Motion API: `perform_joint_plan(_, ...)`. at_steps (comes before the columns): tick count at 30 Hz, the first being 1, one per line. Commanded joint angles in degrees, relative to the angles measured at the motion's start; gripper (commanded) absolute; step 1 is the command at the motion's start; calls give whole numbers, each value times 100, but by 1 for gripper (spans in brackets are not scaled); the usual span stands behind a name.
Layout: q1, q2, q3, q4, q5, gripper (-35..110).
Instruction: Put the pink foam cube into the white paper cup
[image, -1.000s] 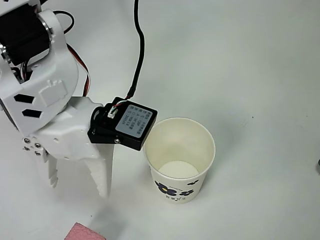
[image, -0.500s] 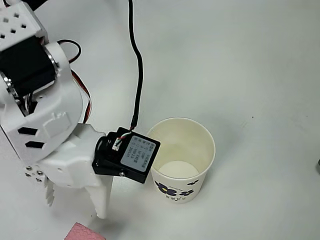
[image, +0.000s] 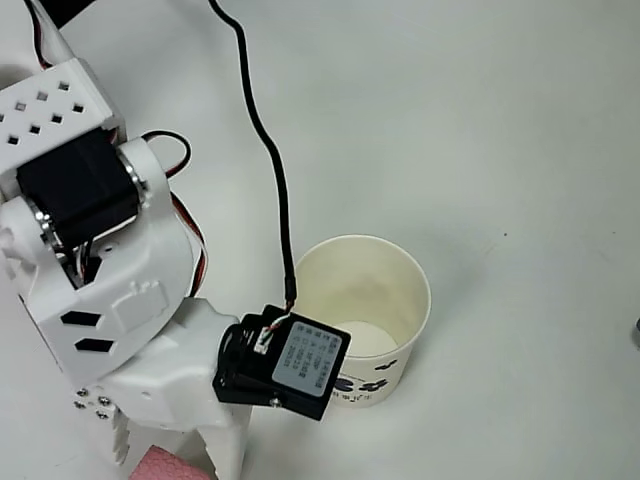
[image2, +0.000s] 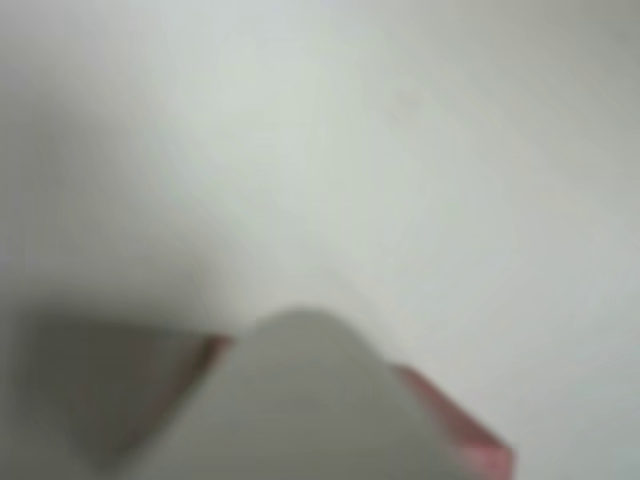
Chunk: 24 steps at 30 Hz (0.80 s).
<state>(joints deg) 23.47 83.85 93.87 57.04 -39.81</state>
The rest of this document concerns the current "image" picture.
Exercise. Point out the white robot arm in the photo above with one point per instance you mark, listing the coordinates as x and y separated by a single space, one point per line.
135 270

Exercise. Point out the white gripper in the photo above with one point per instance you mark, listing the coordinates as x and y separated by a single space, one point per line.
167 385

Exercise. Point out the pink foam block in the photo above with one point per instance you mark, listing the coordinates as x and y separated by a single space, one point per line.
160 467

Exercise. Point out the black camera box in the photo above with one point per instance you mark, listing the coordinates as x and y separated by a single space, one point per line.
305 365

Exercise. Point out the white paper cup flower print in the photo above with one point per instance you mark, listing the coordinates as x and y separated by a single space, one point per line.
370 280

